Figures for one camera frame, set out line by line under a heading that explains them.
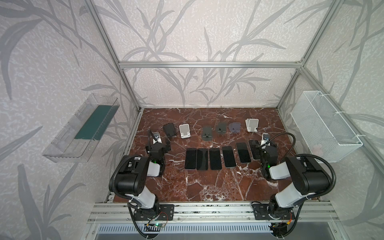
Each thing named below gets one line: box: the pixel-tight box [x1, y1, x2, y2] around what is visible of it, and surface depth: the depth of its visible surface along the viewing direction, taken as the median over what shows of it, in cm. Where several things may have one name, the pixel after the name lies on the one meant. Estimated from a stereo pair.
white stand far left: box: [179, 123, 191, 139], surface depth 104 cm
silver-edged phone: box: [222, 146, 237, 168], surface depth 95 cm
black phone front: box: [236, 142, 252, 163], surface depth 98 cm
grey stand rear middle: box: [216, 122, 227, 135], surface depth 109 cm
